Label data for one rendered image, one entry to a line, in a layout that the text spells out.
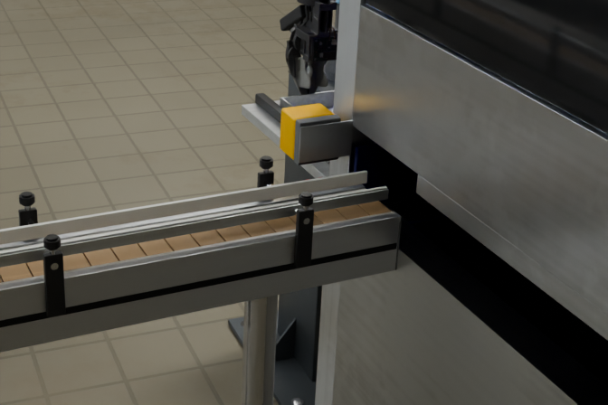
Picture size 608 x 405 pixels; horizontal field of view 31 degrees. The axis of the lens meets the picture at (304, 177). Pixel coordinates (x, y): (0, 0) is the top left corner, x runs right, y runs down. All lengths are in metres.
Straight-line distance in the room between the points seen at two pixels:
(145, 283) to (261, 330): 0.24
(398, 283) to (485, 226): 0.27
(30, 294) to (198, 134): 2.93
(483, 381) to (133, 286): 0.49
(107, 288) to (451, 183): 0.48
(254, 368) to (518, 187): 0.54
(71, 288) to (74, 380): 1.44
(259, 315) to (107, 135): 2.74
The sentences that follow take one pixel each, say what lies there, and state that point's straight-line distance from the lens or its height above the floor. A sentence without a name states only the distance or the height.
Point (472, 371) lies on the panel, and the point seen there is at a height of 0.80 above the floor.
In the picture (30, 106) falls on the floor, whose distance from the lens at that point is 4.65.
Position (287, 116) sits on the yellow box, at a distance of 1.73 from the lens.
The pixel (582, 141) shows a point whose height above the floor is 1.19.
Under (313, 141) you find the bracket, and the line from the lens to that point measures 1.71.
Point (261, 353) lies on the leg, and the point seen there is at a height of 0.72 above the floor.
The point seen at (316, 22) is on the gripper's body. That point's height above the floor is 1.08.
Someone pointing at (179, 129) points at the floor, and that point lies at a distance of 4.38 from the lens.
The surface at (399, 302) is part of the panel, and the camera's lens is 1.69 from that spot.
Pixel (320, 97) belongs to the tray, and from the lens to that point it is 2.16.
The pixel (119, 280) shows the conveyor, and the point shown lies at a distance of 1.48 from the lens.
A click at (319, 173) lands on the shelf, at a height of 0.88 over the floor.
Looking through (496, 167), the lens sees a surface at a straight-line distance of 1.42.
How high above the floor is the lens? 1.65
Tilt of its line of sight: 24 degrees down
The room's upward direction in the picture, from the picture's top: 3 degrees clockwise
